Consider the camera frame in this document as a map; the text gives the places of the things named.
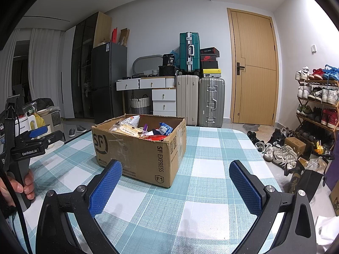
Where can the yellow black shoe box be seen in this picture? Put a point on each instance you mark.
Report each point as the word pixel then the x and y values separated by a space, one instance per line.
pixel 212 73

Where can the beige lidded bin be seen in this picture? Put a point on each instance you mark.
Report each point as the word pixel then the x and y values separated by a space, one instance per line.
pixel 51 117

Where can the red black shoe box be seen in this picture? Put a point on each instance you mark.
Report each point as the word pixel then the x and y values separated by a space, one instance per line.
pixel 209 57

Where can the blue plastic bag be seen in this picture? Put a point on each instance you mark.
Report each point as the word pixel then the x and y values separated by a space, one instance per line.
pixel 174 57

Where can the white plastic jug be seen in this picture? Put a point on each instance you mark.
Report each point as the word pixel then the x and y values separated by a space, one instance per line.
pixel 31 123

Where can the white drawer cabinet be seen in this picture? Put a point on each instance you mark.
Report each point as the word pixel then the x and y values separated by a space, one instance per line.
pixel 164 102

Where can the dark glass wardrobe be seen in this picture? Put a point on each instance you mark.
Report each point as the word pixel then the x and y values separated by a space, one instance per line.
pixel 82 71

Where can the white desk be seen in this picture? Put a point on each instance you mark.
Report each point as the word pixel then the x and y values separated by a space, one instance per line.
pixel 145 83

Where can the small cardboard box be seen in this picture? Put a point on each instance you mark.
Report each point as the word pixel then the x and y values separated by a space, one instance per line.
pixel 295 145

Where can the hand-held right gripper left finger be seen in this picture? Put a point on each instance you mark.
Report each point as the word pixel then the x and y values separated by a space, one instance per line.
pixel 106 187

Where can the pile of sneakers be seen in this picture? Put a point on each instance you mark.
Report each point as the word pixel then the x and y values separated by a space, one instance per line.
pixel 275 150

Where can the grey slipper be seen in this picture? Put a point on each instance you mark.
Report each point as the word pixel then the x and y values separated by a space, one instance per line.
pixel 72 133
pixel 81 129

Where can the noodle snack bag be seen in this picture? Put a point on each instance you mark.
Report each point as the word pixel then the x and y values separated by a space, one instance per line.
pixel 129 120

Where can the black storage bag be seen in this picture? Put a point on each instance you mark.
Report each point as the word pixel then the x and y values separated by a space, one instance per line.
pixel 167 70

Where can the black labelled box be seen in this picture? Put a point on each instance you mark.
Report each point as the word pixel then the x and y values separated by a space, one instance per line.
pixel 169 60

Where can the printed cardboard box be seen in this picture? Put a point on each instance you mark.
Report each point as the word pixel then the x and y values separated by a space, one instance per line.
pixel 335 202

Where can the yellow plastic bag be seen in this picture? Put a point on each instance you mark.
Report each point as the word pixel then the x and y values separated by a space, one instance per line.
pixel 39 121

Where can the teal suitcase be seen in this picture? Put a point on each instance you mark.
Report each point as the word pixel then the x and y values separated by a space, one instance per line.
pixel 189 53

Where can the teal checked tablecloth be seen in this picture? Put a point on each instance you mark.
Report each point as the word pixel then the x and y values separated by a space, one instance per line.
pixel 212 169

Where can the oval grey framed mirror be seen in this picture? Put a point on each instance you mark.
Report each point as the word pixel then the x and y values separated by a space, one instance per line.
pixel 145 64

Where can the black paper bag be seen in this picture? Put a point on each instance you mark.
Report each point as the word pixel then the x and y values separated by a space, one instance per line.
pixel 304 182

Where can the white curtain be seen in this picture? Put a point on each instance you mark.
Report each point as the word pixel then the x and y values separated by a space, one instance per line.
pixel 39 71

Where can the shoe rack with shoes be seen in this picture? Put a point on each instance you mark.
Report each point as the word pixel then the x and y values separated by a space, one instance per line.
pixel 317 95

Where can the beige suitcase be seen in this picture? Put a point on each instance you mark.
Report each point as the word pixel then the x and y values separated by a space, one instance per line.
pixel 187 100

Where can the grey door mat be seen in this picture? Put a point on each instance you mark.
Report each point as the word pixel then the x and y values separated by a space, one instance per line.
pixel 251 127

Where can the dark grey fridge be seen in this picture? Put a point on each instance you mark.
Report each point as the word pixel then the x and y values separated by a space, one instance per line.
pixel 108 84

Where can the blue biscuit packet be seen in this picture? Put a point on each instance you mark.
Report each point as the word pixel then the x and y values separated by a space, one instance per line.
pixel 166 128

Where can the woven laundry basket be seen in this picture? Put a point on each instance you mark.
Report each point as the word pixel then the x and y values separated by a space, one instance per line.
pixel 139 105

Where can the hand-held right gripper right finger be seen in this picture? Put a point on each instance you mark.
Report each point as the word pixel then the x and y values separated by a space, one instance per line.
pixel 246 187

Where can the wooden door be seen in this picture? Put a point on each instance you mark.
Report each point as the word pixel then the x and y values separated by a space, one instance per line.
pixel 254 90

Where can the brown cardboard box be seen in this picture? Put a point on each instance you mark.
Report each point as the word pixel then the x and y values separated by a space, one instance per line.
pixel 127 158

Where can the purple bag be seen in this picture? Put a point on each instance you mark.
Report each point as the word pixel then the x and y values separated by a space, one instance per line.
pixel 333 174

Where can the small purple snack packet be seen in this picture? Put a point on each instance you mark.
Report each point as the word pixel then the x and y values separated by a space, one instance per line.
pixel 145 127

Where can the clear plastic bag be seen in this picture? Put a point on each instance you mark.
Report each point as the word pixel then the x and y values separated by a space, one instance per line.
pixel 316 165

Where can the cream cartoon snack packet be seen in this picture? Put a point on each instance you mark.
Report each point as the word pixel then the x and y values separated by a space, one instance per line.
pixel 129 131

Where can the black jacket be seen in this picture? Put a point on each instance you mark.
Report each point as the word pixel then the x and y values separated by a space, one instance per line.
pixel 39 103

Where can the red chips bag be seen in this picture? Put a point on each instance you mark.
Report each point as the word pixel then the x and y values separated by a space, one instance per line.
pixel 155 137

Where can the silver suitcase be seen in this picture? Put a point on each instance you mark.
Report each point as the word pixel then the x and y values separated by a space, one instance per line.
pixel 212 103

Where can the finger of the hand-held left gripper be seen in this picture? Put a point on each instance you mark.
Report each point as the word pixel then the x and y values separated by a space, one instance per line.
pixel 38 132
pixel 53 139

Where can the yellow crumpled wrapper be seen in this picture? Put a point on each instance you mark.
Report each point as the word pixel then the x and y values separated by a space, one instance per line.
pixel 318 148

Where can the red paper bag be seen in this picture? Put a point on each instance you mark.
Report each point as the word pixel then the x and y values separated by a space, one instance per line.
pixel 114 35

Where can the white cloth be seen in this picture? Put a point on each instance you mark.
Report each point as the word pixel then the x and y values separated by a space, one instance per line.
pixel 327 235

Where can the person's left hand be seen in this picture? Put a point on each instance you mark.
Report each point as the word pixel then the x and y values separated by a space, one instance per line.
pixel 12 187

